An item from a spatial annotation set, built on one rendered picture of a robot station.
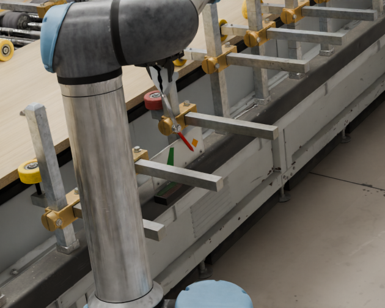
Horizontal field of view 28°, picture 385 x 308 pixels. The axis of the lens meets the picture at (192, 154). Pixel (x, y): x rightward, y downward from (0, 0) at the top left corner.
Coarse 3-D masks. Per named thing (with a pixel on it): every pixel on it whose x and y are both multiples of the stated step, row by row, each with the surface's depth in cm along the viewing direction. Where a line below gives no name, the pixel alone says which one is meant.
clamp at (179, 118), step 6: (180, 108) 232; (186, 108) 232; (192, 108) 233; (180, 114) 228; (162, 120) 226; (168, 120) 226; (180, 120) 228; (162, 126) 227; (168, 126) 226; (162, 132) 228; (168, 132) 226; (174, 132) 228
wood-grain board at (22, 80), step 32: (224, 0) 322; (0, 64) 283; (32, 64) 279; (192, 64) 259; (0, 96) 253; (32, 96) 249; (128, 96) 238; (0, 128) 228; (64, 128) 222; (0, 160) 208
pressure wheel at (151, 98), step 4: (152, 92) 237; (156, 92) 237; (160, 92) 237; (144, 96) 235; (148, 96) 235; (152, 96) 235; (156, 96) 234; (160, 96) 234; (144, 100) 234; (148, 100) 232; (152, 100) 231; (156, 100) 231; (160, 100) 231; (148, 104) 233; (152, 104) 232; (156, 104) 232; (160, 104) 232; (148, 108) 234; (152, 108) 233; (156, 108) 232; (160, 108) 232
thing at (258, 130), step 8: (152, 112) 237; (160, 112) 235; (192, 112) 231; (160, 120) 238; (192, 120) 228; (200, 120) 227; (208, 120) 225; (216, 120) 223; (224, 120) 222; (232, 120) 222; (240, 120) 221; (216, 128) 224; (224, 128) 222; (232, 128) 221; (240, 128) 219; (248, 128) 217; (256, 128) 215; (264, 128) 214; (272, 128) 214; (256, 136) 217; (264, 136) 215; (272, 136) 213
